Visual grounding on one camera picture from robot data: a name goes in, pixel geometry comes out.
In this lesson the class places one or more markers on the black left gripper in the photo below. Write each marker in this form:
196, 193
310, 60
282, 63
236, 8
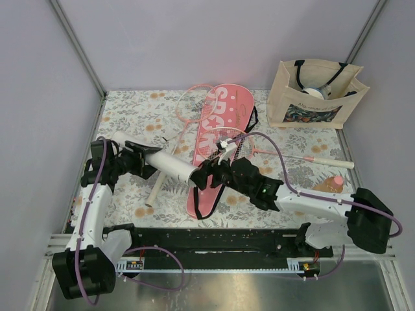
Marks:
141, 168

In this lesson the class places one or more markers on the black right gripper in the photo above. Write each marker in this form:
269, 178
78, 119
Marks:
200, 177

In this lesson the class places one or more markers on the white shuttlecock tube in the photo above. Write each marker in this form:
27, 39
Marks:
158, 158

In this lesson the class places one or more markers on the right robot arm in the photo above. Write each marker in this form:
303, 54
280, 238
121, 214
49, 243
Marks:
360, 218

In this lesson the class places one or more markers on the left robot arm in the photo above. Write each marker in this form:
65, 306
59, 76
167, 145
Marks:
87, 266

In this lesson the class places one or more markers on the pink racket near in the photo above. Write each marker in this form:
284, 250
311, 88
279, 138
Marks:
275, 152

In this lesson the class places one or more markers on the pink racket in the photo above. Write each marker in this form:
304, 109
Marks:
275, 152
194, 106

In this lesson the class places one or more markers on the pink racket bag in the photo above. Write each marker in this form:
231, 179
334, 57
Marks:
235, 113

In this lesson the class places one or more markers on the pink racket far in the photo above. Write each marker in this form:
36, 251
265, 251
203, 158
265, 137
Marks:
194, 106

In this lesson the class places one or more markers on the floral table cloth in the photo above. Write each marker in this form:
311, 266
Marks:
225, 152

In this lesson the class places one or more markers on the beige canvas tote bag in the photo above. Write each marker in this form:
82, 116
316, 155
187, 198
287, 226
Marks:
288, 106

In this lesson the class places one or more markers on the pink capped bottle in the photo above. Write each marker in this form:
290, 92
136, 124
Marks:
332, 184

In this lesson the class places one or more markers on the water bottle in tote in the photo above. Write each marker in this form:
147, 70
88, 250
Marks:
323, 92

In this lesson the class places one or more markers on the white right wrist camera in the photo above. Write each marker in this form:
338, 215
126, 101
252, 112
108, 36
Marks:
226, 149

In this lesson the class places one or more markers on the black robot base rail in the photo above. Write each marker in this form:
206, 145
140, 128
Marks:
229, 243

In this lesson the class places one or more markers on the white slotted cable duct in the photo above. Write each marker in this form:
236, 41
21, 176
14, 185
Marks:
130, 265

